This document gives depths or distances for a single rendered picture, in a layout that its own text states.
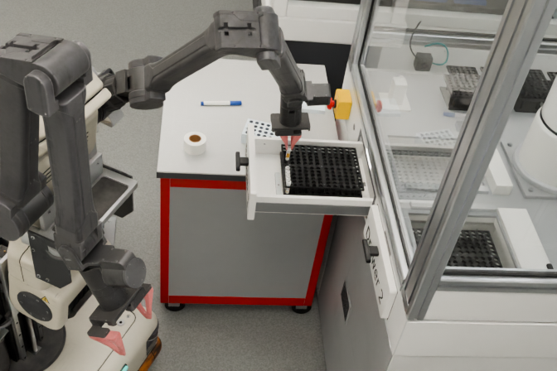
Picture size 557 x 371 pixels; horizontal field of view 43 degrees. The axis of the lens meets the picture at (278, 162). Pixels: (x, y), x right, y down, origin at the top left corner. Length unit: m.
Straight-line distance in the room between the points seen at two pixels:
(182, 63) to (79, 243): 0.42
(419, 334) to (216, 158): 0.87
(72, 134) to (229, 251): 1.36
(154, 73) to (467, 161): 0.69
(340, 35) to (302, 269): 0.89
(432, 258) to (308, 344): 1.28
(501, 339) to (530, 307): 0.13
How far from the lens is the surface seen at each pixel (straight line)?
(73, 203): 1.23
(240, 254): 2.43
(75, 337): 2.36
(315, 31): 2.67
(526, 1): 1.16
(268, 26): 1.37
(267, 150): 2.09
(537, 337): 1.81
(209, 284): 2.56
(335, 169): 2.00
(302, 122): 1.86
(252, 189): 1.86
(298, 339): 2.70
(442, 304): 1.62
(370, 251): 1.79
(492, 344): 1.79
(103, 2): 4.46
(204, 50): 1.39
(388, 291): 1.71
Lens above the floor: 2.22
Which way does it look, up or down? 42 degrees down
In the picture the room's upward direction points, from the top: 9 degrees clockwise
